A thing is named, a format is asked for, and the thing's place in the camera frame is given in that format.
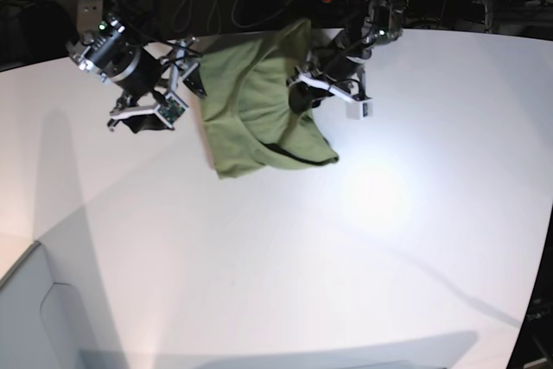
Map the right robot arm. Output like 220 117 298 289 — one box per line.
67 0 206 133

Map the green T-shirt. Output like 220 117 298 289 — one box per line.
200 19 339 179

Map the grey cable loop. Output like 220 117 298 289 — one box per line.
172 0 295 35

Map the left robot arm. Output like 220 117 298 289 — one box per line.
160 0 408 135

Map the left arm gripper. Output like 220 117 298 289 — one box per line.
287 52 373 119

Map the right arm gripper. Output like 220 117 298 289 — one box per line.
67 18 207 134

